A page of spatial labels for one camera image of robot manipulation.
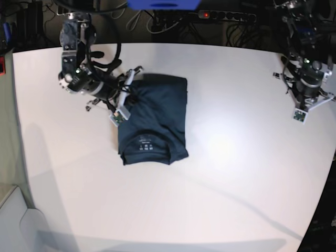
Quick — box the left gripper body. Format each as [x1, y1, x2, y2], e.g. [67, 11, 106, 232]
[273, 72, 335, 112]

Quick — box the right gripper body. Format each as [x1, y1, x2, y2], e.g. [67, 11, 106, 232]
[84, 66, 143, 113]

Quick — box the dark blue t-shirt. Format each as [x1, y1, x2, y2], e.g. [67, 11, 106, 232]
[118, 73, 188, 165]

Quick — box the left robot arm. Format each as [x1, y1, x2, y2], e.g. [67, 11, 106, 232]
[273, 1, 335, 114]

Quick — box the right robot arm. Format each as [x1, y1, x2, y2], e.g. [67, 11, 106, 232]
[56, 1, 143, 119]

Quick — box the blue box at top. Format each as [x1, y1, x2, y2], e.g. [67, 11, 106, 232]
[127, 0, 201, 11]

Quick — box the red object at left edge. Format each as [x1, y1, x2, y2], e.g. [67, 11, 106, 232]
[0, 56, 6, 76]

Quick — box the grey bin at left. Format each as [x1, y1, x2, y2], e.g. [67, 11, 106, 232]
[1, 186, 53, 251]

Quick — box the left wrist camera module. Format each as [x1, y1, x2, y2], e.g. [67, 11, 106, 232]
[292, 108, 308, 124]

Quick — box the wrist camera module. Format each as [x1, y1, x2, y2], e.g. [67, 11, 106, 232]
[109, 108, 131, 127]
[292, 108, 308, 124]

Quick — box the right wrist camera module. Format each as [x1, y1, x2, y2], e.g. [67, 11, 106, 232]
[109, 108, 131, 127]

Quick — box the black power strip red switch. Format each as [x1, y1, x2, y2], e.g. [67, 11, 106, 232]
[197, 10, 257, 23]

